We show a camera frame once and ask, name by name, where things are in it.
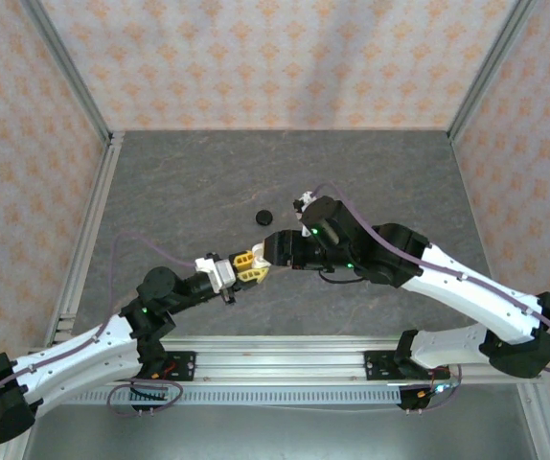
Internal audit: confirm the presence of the grey metal lower panel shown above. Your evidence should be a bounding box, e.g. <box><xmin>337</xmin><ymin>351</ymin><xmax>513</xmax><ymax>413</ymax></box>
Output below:
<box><xmin>20</xmin><ymin>402</ymin><xmax>540</xmax><ymax>460</ymax></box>

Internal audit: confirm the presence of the small green circuit board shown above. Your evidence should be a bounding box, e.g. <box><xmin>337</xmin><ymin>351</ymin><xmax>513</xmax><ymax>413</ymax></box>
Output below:
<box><xmin>418</xmin><ymin>378</ymin><xmax>461</xmax><ymax>400</ymax></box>

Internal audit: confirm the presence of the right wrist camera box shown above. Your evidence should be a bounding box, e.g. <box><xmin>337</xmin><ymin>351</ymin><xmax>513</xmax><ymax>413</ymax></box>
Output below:
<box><xmin>292</xmin><ymin>190</ymin><xmax>316</xmax><ymax>223</ymax></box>

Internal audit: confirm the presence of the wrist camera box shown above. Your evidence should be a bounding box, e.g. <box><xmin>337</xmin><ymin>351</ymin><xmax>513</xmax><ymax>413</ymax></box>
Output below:
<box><xmin>194</xmin><ymin>252</ymin><xmax>239</xmax><ymax>295</ymax></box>
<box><xmin>292</xmin><ymin>190</ymin><xmax>316</xmax><ymax>223</ymax></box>

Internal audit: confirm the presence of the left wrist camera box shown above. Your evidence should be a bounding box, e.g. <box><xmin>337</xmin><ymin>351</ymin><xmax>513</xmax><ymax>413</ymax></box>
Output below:
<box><xmin>194</xmin><ymin>252</ymin><xmax>239</xmax><ymax>295</ymax></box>

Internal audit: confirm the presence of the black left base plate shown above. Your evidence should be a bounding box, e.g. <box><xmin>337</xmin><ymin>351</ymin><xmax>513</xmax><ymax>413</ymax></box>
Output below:
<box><xmin>158</xmin><ymin>351</ymin><xmax>197</xmax><ymax>383</ymax></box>

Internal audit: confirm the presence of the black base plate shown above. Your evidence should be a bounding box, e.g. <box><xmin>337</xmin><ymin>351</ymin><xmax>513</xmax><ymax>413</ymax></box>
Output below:
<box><xmin>158</xmin><ymin>351</ymin><xmax>197</xmax><ymax>383</ymax></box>
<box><xmin>363</xmin><ymin>348</ymin><xmax>449</xmax><ymax>382</ymax></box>

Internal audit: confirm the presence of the aluminium mounting rail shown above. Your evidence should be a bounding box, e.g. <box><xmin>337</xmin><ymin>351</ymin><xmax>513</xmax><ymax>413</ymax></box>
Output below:
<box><xmin>39</xmin><ymin>334</ymin><xmax>544</xmax><ymax>385</ymax></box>

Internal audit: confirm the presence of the aluminium side rail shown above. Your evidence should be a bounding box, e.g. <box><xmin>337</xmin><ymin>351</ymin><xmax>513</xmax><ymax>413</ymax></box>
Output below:
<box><xmin>44</xmin><ymin>131</ymin><xmax>126</xmax><ymax>347</ymax></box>

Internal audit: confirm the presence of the grey slotted cable duct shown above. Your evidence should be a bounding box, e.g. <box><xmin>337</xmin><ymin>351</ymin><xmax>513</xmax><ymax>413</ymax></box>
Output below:
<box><xmin>44</xmin><ymin>386</ymin><xmax>403</xmax><ymax>406</ymax></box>

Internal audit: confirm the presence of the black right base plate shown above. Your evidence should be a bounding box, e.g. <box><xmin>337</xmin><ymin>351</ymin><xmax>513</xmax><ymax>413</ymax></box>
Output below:
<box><xmin>363</xmin><ymin>348</ymin><xmax>449</xmax><ymax>382</ymax></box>

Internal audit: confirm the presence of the aluminium frame strut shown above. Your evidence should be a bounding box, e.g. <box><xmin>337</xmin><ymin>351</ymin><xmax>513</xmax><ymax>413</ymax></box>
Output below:
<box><xmin>516</xmin><ymin>382</ymin><xmax>550</xmax><ymax>460</ymax></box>
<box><xmin>0</xmin><ymin>438</ymin><xmax>36</xmax><ymax>460</ymax></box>

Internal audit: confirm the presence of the aluminium corner post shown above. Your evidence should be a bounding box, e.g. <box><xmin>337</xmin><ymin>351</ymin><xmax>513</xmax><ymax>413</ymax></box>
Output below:
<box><xmin>446</xmin><ymin>0</ymin><xmax>539</xmax><ymax>143</ymax></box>
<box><xmin>18</xmin><ymin>0</ymin><xmax>114</xmax><ymax>146</ymax></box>

